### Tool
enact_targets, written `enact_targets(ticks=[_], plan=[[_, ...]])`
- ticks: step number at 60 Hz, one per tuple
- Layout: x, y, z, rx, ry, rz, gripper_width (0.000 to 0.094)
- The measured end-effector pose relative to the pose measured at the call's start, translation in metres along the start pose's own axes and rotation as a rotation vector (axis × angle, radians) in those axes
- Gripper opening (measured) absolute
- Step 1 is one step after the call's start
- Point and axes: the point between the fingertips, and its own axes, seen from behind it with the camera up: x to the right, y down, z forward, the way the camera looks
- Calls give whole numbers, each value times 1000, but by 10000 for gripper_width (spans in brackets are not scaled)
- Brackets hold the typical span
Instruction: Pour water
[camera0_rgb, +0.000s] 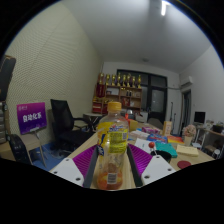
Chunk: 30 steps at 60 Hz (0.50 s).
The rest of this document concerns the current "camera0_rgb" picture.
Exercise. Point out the yellow notepad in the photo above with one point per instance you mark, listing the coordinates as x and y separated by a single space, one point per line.
187 150

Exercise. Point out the pink flowers in white pot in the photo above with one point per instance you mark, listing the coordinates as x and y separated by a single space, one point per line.
189 130

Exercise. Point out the white printed booklet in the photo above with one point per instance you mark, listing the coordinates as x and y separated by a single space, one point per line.
144 146

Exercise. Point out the white air conditioner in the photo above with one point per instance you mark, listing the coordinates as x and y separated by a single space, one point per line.
186 82

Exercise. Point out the red ball white stick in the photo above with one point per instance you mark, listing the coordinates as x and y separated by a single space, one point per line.
151 145

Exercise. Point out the black mesh chair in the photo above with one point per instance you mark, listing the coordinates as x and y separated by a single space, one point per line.
18 150

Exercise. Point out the wooden side desk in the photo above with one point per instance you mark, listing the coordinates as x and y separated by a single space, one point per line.
213 136

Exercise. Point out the white paper sheet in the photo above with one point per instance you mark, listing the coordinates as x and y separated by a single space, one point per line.
138 134

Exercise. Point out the wooden shelf unit with trophies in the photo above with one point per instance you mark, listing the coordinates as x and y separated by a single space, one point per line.
130 96

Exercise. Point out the ceiling light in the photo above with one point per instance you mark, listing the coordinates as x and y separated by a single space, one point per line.
163 8

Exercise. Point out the white round stool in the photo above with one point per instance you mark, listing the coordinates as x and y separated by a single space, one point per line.
217 153

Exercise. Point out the black office chair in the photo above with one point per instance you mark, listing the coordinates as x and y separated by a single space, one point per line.
61 116

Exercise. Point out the orange upright carton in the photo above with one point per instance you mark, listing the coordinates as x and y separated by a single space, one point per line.
167 128

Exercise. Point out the black computer monitor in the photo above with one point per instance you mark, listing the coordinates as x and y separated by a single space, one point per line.
199 117

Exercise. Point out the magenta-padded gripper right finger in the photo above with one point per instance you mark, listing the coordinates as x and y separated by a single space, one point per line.
158 168

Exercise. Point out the blue book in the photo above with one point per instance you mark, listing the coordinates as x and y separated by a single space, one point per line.
157 138

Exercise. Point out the orange book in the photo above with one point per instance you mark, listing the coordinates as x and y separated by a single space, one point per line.
175 139

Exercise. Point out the pink box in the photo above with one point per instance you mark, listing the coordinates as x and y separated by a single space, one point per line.
151 130

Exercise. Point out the flat round red coaster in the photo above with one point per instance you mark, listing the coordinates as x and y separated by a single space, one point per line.
184 164

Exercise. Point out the purple sign on stand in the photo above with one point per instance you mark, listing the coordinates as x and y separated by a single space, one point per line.
31 117

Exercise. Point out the orange drink bottle yellow label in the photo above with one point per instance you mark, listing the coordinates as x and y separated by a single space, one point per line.
113 140

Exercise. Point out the black framed glass door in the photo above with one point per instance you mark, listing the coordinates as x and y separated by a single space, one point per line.
156 96

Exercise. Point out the black printer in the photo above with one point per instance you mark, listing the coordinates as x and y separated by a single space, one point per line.
218 128

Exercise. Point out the yellow gift box red ribbon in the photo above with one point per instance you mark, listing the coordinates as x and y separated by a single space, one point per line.
133 125

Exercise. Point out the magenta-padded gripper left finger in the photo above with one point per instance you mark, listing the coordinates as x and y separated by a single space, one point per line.
68 170

